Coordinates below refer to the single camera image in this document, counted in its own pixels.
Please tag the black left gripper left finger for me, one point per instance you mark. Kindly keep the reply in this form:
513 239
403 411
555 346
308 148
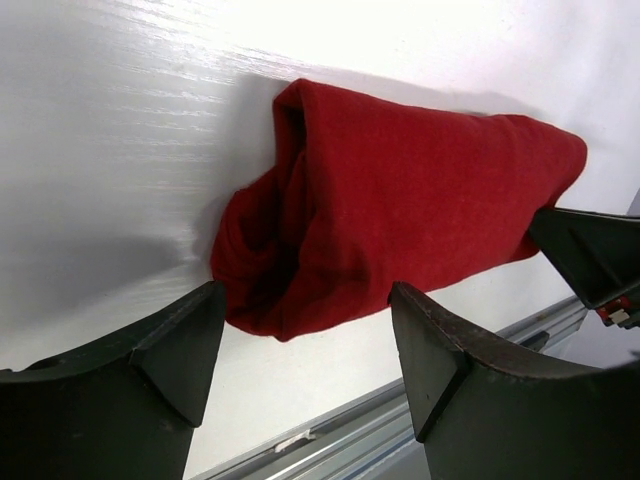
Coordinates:
124 406

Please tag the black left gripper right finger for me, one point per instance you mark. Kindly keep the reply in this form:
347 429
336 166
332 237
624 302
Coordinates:
483 407

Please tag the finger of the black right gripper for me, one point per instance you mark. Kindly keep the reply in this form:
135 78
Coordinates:
596 254

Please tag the red t shirt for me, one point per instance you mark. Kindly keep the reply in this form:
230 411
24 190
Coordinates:
366 192

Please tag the aluminium front rail frame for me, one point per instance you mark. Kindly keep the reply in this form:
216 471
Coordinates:
332 405

